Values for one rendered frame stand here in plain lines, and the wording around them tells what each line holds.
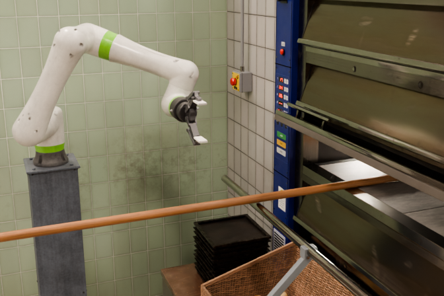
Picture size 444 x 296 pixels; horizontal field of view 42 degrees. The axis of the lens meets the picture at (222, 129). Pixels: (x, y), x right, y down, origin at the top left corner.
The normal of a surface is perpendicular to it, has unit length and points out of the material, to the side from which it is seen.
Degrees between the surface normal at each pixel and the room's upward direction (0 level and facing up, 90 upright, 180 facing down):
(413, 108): 70
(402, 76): 90
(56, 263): 90
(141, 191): 90
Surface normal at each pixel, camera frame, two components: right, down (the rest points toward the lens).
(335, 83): -0.88, -0.24
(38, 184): 0.37, 0.23
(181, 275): 0.00, -0.97
